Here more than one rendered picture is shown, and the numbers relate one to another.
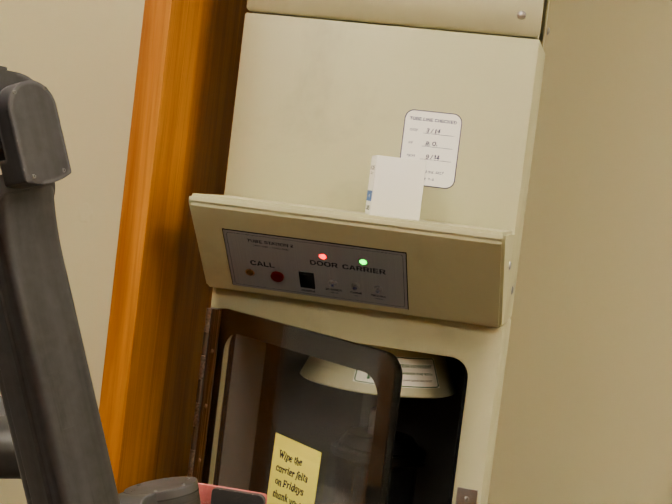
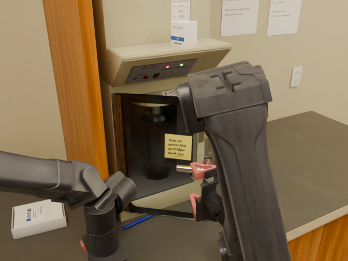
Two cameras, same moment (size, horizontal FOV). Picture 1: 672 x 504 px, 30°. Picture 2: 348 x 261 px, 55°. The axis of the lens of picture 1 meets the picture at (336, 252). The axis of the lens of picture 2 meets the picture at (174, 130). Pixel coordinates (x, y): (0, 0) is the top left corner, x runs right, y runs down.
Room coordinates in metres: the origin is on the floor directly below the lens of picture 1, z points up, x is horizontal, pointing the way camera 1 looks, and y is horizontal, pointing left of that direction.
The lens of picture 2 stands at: (0.60, 0.57, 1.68)
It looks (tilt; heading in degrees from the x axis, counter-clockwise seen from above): 25 degrees down; 319
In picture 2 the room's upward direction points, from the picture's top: straight up
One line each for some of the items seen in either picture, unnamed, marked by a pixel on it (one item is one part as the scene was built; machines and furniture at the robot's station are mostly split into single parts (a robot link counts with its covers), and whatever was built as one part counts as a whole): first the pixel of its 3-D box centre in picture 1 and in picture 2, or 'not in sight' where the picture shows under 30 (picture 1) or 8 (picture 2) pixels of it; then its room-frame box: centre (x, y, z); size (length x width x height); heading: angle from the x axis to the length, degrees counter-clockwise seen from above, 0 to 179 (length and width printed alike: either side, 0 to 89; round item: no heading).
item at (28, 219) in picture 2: not in sight; (39, 216); (1.55, 0.33, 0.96); 0.16 x 0.12 x 0.04; 71
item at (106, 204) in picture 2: not in sight; (102, 213); (1.08, 0.33, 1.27); 0.07 x 0.06 x 0.07; 118
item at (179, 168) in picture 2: not in sight; (193, 166); (1.17, 0.00, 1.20); 0.10 x 0.05 x 0.03; 39
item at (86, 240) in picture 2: not in sight; (103, 240); (1.08, 0.34, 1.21); 0.10 x 0.07 x 0.07; 167
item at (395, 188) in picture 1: (395, 187); (184, 33); (1.28, -0.05, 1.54); 0.05 x 0.05 x 0.06; 5
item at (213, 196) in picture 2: not in sight; (218, 204); (1.01, 0.07, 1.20); 0.07 x 0.07 x 0.10; 78
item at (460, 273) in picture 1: (348, 260); (171, 64); (1.28, -0.01, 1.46); 0.32 x 0.12 x 0.10; 78
